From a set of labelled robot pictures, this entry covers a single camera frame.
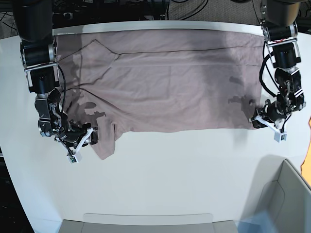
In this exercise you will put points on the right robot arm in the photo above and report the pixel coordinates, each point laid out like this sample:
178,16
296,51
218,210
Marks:
38,50

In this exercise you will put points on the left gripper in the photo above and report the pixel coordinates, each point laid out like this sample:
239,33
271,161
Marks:
269,113

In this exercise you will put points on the grey plastic bin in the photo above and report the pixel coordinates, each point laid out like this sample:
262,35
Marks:
285,204

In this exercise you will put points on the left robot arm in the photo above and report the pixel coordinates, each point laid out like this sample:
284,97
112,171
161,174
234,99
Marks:
280,39

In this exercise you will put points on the orange object at edge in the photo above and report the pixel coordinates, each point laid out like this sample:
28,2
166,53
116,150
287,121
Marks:
305,164

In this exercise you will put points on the blue translucent object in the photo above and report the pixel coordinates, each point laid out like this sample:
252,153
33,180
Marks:
255,222

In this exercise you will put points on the mauve T-shirt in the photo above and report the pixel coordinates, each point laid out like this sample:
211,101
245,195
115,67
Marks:
160,81

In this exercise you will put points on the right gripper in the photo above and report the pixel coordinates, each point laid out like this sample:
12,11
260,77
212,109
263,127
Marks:
71,136

